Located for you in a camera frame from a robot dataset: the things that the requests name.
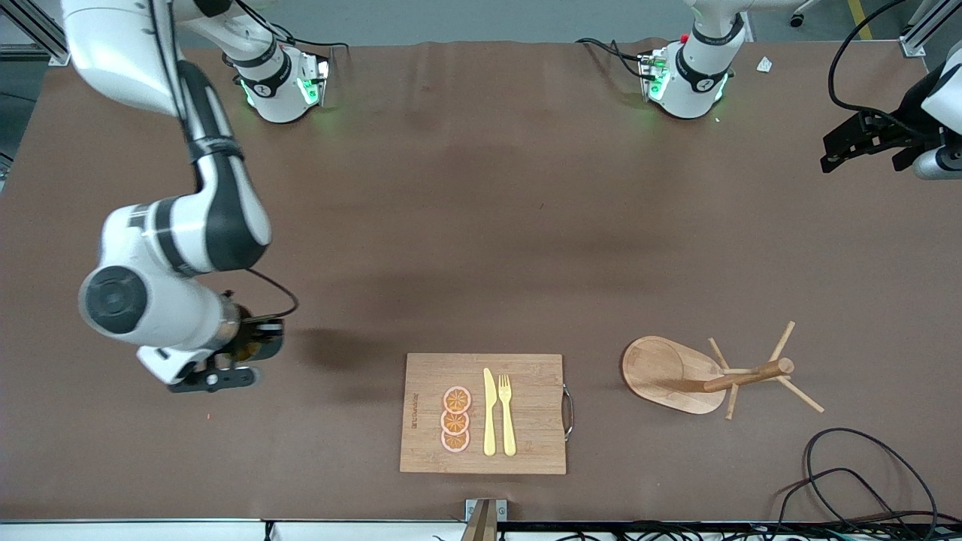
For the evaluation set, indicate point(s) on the wooden cutting board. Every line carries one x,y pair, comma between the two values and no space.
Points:
526,421

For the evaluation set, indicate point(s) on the grey metal bracket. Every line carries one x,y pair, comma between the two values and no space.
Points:
502,511

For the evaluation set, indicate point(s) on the orange slice toy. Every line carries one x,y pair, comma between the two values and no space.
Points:
455,442
457,400
455,423

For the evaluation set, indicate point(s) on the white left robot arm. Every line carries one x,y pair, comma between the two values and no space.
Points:
699,75

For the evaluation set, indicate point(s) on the dark teal cup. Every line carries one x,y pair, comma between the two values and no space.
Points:
267,349

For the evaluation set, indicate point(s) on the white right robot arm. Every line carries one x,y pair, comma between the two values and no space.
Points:
176,315

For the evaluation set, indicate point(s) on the yellow plastic fork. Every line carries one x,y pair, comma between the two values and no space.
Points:
507,421

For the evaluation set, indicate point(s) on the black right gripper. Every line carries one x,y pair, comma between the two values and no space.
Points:
264,340

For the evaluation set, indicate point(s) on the yellow plastic knife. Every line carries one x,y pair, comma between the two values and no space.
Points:
489,413

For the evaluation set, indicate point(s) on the aluminium frame profile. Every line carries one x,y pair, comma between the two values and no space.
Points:
41,41
913,45

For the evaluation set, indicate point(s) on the black caster wheel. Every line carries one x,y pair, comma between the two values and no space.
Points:
799,15

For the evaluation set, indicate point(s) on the wooden mug tree stand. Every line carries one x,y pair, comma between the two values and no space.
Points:
661,376

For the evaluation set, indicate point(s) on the small white paper scrap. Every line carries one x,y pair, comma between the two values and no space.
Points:
764,64

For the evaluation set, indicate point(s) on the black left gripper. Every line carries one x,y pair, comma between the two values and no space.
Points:
905,136

